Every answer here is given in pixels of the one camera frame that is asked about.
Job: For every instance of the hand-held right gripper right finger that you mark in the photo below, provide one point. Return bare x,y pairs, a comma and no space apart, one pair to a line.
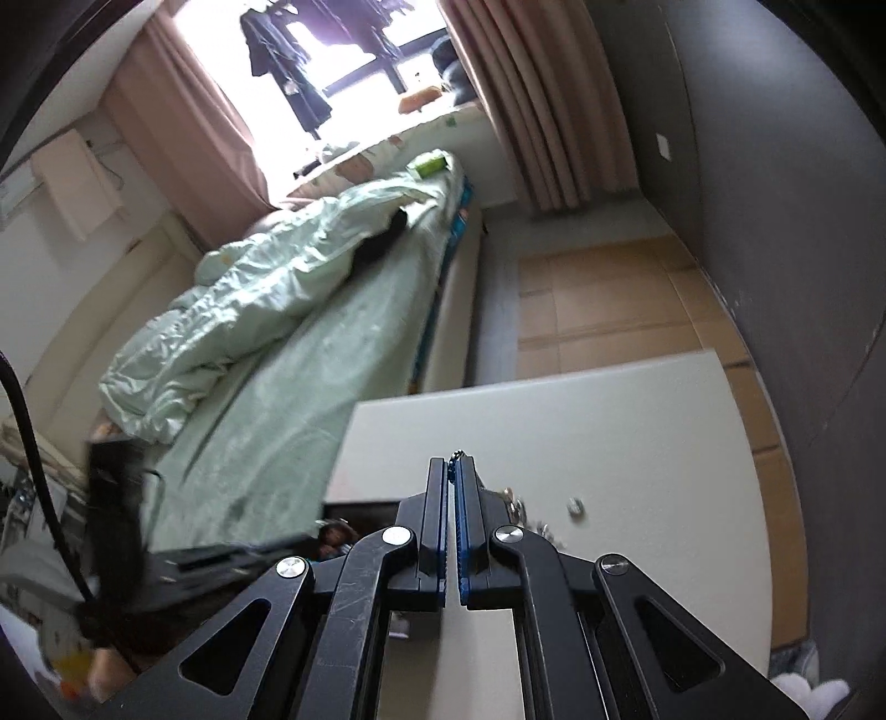
464,554

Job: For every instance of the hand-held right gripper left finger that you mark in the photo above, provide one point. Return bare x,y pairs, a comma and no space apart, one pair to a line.
432,540

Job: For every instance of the dark blue box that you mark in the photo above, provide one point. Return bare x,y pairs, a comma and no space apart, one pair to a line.
363,516

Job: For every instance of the silver jewelry piece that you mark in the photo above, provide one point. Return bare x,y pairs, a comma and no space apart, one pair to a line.
518,511

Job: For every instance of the bed with green sheet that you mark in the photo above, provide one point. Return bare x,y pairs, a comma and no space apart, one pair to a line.
277,429

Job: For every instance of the white side table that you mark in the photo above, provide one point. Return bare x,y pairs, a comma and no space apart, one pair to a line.
623,450

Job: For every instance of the bed with cartoon print mattress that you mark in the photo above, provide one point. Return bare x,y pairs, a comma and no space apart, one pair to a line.
457,311

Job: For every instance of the pale green duvet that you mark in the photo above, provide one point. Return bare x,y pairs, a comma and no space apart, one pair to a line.
242,298

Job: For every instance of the black cloth item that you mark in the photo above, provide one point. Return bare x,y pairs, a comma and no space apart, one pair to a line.
379,239

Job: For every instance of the white fluffy slipper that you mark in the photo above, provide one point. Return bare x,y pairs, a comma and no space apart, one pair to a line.
810,696

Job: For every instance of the green packet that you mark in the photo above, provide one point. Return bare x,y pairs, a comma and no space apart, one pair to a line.
429,164

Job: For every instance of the patterned window seat cushion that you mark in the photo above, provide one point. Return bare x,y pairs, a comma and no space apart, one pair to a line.
387,149

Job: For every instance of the pink curtain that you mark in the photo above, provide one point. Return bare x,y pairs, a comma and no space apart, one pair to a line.
547,104
187,118

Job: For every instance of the white cloth items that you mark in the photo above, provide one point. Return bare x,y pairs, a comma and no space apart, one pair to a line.
336,149

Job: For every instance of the orange plush item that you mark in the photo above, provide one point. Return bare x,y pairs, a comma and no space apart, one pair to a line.
419,98

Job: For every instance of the window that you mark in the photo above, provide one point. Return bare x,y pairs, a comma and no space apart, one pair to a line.
360,104

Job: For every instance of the dark cushions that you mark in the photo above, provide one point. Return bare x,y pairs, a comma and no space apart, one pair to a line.
453,69

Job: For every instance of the hanging dark long shirt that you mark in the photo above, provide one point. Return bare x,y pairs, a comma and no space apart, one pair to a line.
291,66

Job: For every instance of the grey wardrobe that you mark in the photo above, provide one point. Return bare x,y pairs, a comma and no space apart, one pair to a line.
796,208

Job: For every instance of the hanging dark t-shirt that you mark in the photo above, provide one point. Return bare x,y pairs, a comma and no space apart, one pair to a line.
384,31

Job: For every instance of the white wall socket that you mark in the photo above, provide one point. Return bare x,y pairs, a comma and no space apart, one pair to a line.
663,147

